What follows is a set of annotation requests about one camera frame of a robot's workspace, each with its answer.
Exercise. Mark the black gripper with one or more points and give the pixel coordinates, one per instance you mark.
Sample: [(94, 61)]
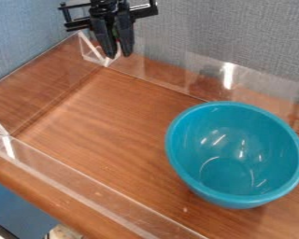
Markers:
[(102, 12)]

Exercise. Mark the blue plastic bowl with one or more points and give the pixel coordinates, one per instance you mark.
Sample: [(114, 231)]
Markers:
[(234, 153)]

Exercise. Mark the clear acrylic left barrier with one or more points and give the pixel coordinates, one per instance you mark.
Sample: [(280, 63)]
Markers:
[(24, 50)]

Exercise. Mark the clear acrylic barrier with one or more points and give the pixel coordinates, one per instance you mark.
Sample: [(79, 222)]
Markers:
[(80, 200), (203, 78), (24, 50)]

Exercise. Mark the clear acrylic back barrier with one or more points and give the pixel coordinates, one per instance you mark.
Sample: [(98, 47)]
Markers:
[(203, 78)]

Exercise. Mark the clear acrylic front barrier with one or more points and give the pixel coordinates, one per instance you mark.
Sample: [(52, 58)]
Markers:
[(80, 200)]

